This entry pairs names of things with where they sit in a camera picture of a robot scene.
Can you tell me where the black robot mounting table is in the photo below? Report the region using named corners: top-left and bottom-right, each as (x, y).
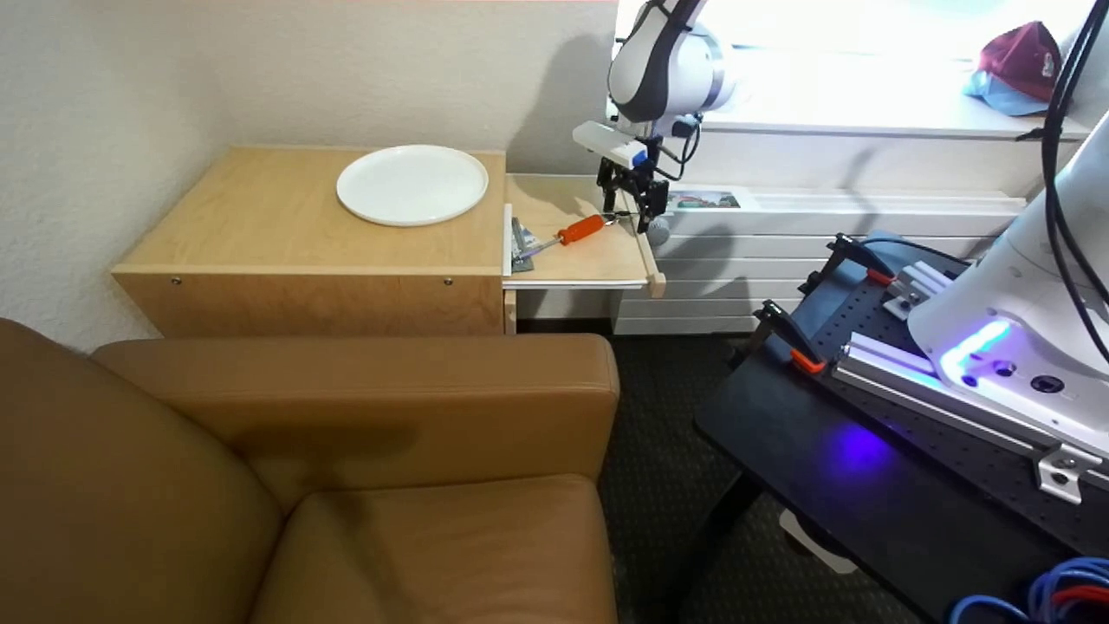
top-left (694, 231), bottom-right (1109, 624)

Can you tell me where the black clamp with orange handle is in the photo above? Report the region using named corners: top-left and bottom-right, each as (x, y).
top-left (753, 299), bottom-right (833, 382)
top-left (822, 231), bottom-right (901, 295)

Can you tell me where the white paper sheet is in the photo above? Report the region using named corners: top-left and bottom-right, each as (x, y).
top-left (776, 506), bottom-right (864, 580)

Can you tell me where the aluminium profile rail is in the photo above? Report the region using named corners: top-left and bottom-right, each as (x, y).
top-left (829, 329), bottom-right (1109, 469)

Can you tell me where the orange handled tool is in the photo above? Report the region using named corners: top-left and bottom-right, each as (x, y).
top-left (506, 209), bottom-right (613, 277)

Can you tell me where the white window sill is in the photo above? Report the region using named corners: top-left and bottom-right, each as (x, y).
top-left (688, 85), bottom-right (1094, 144)

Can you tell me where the brown leather armchair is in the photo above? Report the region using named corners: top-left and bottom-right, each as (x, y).
top-left (0, 317), bottom-right (625, 624)

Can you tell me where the white round plate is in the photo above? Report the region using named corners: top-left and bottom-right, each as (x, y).
top-left (334, 142), bottom-right (492, 229)

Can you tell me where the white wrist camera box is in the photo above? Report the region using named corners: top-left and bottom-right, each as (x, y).
top-left (568, 119), bottom-right (656, 172)

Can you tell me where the maroon cap with blue brim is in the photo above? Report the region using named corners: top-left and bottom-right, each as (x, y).
top-left (964, 18), bottom-right (1067, 121)

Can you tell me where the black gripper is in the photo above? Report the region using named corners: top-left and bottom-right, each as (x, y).
top-left (592, 136), bottom-right (676, 239)

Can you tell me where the blue coiled cable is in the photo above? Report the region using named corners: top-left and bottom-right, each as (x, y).
top-left (946, 555), bottom-right (1109, 624)

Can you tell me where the light wooden cabinet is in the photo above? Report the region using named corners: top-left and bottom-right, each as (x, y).
top-left (111, 142), bottom-right (520, 341)

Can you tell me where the silver corner bracket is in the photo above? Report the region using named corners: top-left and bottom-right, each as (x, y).
top-left (1034, 444), bottom-right (1093, 506)

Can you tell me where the wooden pullout table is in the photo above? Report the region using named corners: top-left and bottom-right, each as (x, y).
top-left (501, 170), bottom-right (673, 303)

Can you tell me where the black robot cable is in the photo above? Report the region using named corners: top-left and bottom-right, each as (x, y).
top-left (1015, 0), bottom-right (1109, 341)

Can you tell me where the white wall heater unit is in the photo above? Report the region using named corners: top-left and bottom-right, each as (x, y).
top-left (613, 184), bottom-right (1034, 341)

